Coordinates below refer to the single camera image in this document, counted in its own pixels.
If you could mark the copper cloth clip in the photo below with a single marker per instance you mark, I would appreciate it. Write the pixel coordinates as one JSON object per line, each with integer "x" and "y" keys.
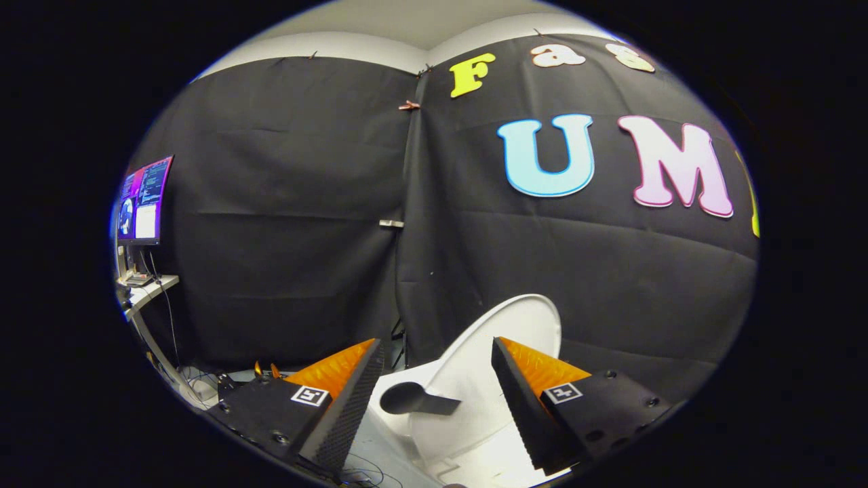
{"x": 409, "y": 106}

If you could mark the silver cloth clip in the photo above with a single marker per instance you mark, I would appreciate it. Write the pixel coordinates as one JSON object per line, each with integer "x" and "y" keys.
{"x": 391, "y": 223}

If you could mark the black backdrop cloth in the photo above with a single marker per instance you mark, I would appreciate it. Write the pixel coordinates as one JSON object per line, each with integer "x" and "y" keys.
{"x": 305, "y": 203}

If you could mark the white toilet lid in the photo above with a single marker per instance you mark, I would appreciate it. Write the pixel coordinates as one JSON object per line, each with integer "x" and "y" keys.
{"x": 505, "y": 325}

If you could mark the orange clamp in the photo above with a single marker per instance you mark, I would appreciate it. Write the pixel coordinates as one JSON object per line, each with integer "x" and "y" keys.
{"x": 266, "y": 371}

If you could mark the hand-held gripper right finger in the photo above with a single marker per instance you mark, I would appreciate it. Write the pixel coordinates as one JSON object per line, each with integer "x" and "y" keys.
{"x": 525, "y": 407}

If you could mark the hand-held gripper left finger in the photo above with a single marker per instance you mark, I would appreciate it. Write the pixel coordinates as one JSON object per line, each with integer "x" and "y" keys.
{"x": 349, "y": 413}

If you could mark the computer monitor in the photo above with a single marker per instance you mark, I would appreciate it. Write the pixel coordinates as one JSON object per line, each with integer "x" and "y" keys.
{"x": 146, "y": 200}

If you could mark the white desk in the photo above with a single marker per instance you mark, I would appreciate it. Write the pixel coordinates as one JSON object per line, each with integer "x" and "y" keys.
{"x": 159, "y": 283}

